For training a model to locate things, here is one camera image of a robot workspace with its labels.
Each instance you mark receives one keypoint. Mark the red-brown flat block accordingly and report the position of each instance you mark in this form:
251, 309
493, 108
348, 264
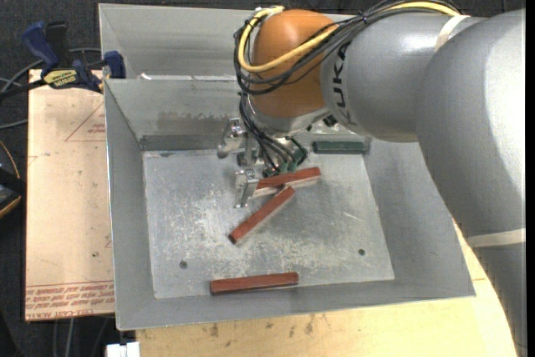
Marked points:
261, 216
292, 177
255, 283

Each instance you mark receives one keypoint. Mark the black cylinder on white bracket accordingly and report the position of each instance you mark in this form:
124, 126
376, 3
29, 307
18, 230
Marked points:
330, 122

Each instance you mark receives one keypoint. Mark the grey metal bin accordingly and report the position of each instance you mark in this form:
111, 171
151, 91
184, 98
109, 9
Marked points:
188, 221

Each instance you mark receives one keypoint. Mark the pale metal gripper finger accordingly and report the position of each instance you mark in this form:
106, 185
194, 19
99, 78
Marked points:
246, 188
232, 138

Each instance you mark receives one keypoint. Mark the dark green flat block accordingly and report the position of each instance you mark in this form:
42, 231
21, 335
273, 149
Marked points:
338, 146

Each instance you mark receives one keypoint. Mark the brown cardboard board, red print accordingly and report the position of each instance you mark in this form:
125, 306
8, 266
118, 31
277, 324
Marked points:
67, 200

